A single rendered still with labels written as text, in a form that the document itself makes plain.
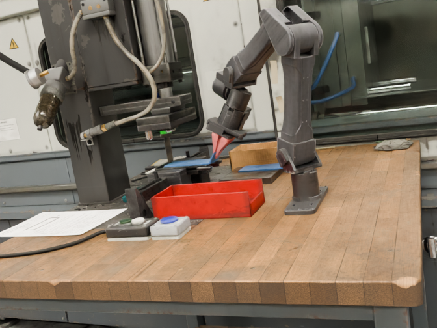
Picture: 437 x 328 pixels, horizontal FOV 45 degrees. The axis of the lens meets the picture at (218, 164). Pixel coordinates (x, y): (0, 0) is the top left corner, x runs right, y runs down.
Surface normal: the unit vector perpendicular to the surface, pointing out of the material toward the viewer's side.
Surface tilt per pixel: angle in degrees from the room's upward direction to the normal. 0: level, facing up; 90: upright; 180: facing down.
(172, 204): 90
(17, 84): 90
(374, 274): 0
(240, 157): 90
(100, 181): 90
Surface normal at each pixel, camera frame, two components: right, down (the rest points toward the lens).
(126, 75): -0.34, 0.22
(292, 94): -0.83, 0.24
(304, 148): 0.51, 0.30
